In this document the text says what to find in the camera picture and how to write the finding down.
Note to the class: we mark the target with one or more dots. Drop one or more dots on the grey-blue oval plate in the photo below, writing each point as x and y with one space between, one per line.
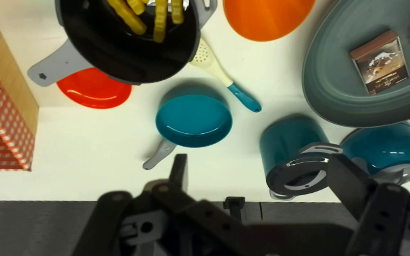
337 80

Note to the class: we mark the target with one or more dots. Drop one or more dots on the teal mug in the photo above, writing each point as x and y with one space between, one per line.
284 137

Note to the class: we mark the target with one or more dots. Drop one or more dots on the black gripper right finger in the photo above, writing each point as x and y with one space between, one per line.
390 218

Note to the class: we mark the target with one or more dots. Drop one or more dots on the yellow toy fry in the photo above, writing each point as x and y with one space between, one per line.
136 6
128 17
159 23
176 12

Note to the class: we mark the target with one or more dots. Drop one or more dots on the orange plastic cup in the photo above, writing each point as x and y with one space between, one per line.
266 19

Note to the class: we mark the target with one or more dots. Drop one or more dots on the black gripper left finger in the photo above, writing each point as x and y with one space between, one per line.
119 222

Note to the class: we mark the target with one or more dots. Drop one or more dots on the brown printed toy box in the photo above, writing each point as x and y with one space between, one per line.
380 61

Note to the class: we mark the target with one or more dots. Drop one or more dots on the red toy plate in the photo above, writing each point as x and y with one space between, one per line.
95 90

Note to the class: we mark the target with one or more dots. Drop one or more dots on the teal round toy pot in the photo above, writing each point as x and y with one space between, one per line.
380 147

